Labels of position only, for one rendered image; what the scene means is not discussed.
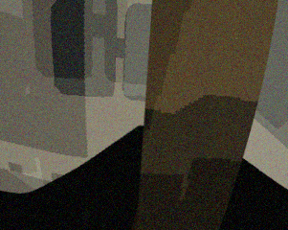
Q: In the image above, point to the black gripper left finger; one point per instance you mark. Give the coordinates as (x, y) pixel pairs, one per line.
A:
(101, 194)

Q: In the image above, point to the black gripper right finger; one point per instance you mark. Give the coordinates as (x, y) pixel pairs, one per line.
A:
(257, 202)

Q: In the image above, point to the long wooden rail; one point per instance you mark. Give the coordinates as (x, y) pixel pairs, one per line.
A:
(206, 65)

